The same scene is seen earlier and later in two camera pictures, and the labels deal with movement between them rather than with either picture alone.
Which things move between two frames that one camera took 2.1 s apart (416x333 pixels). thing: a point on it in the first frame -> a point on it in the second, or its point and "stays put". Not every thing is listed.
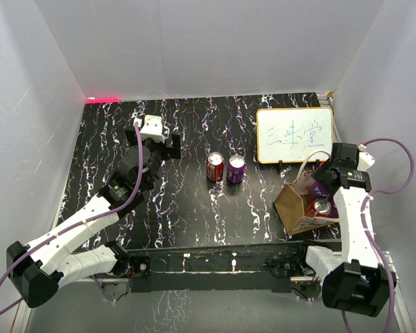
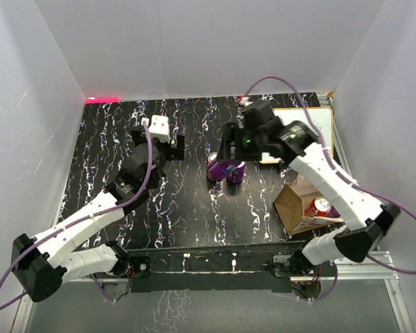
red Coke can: (215, 166) stays put
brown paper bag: (290, 203) stays put
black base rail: (279, 266) stays put
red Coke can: (319, 208) stays put
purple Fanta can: (319, 192) -> (219, 168)
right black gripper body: (321, 174) -> (252, 143)
